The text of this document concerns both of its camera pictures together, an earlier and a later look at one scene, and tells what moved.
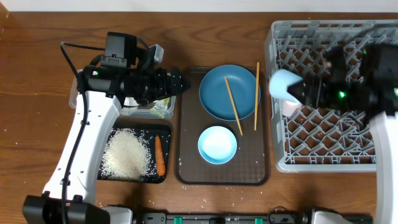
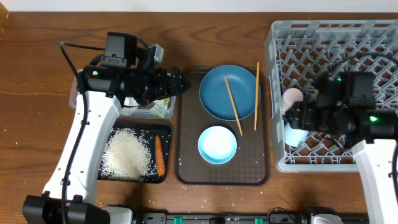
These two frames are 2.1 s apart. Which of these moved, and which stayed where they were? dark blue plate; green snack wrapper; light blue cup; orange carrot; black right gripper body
Moved: black right gripper body; light blue cup
Stayed: dark blue plate; orange carrot; green snack wrapper
